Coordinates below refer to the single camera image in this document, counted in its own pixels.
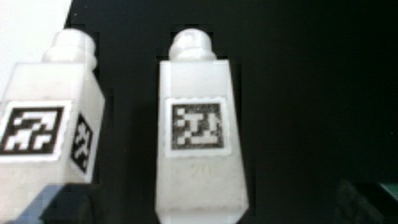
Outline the white table leg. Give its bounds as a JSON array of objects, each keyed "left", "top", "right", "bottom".
[
  {"left": 154, "top": 28, "right": 248, "bottom": 224},
  {"left": 0, "top": 29, "right": 104, "bottom": 224}
]

